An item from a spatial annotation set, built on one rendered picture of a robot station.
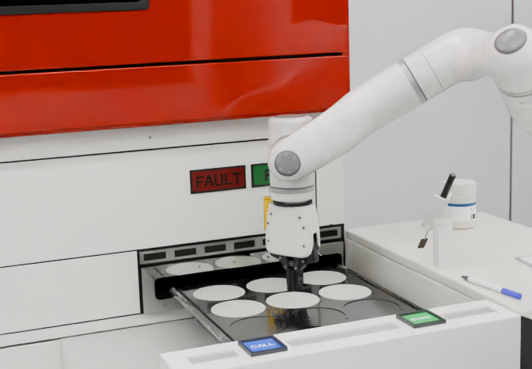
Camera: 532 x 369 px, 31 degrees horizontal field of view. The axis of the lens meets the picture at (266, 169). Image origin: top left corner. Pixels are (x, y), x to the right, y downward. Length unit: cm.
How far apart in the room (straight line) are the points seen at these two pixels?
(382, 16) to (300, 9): 184
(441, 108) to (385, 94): 215
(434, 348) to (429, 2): 251
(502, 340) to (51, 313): 86
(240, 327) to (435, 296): 36
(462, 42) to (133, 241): 73
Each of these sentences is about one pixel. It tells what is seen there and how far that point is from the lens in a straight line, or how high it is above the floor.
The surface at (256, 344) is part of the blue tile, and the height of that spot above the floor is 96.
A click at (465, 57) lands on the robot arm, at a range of 173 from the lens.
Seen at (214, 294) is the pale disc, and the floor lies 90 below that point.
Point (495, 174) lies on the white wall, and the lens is 409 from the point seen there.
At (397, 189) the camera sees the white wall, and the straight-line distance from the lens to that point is 385.
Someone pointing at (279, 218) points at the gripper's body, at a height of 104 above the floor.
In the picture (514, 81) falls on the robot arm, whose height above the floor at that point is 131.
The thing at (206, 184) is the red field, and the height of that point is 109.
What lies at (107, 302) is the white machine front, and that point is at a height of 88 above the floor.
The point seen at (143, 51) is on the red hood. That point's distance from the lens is 182.
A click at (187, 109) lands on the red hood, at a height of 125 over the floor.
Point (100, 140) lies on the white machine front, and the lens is 187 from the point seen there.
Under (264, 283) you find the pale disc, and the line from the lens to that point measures 192.
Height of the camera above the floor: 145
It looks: 10 degrees down
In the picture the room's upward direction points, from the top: 2 degrees counter-clockwise
